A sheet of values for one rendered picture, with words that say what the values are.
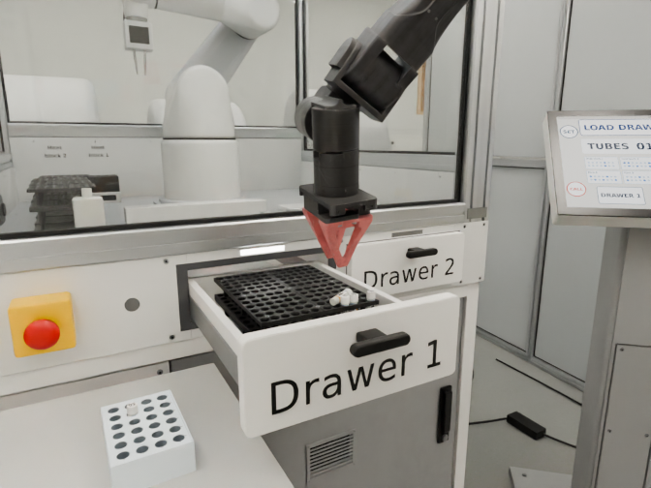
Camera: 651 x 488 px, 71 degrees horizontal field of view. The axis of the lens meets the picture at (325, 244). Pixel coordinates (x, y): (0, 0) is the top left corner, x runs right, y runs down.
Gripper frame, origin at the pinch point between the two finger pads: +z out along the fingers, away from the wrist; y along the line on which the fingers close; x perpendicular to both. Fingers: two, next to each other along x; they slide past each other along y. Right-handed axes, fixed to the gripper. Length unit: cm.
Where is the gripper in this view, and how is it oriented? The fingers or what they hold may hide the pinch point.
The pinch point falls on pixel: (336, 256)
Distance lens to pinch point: 61.4
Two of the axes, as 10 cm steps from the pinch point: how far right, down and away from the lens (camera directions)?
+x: -9.0, 1.8, -3.9
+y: -4.3, -3.4, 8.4
